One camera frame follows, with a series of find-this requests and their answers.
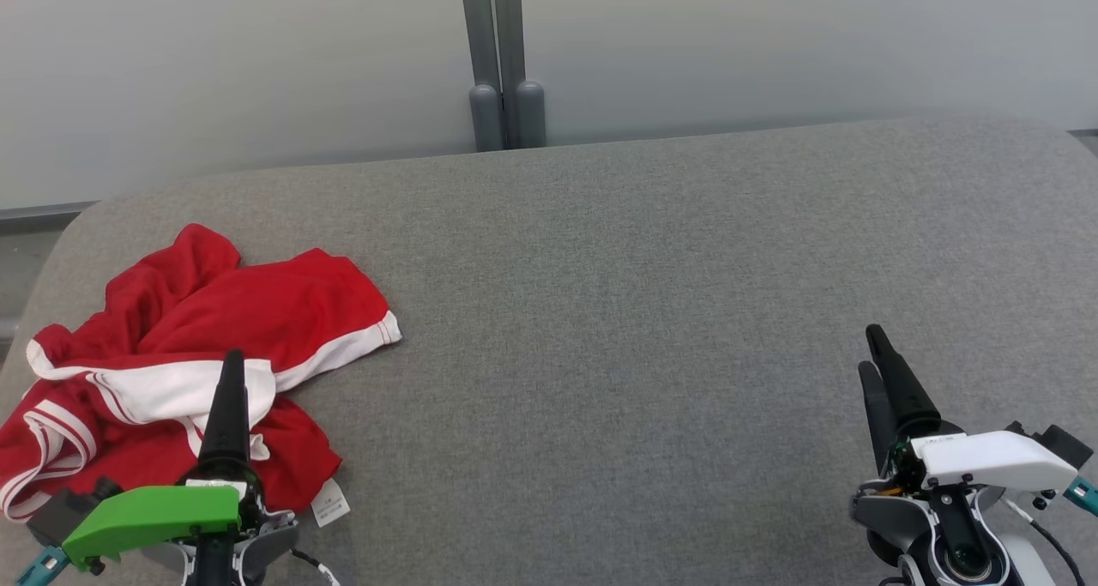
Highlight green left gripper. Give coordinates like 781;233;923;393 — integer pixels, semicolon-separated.
62;350;301;572

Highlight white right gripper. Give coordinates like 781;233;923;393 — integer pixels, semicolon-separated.
851;323;1079;523

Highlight red white basketball jersey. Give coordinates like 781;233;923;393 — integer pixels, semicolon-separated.
0;359;353;529

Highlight red bulls basketball shorts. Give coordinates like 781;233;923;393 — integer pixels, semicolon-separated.
26;223;403;394

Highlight grey fabric sofa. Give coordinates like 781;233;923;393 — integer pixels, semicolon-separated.
0;114;1098;586

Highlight thin black white cable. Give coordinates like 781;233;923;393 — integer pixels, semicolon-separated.
290;548;342;586

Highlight teal cable connector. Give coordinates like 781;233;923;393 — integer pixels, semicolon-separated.
1064;476;1098;516
15;545;69;586

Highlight grey wall base rail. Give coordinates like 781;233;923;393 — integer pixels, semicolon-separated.
0;200;97;233

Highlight grey partition post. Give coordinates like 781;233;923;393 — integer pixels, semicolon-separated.
492;0;547;149
459;0;504;153

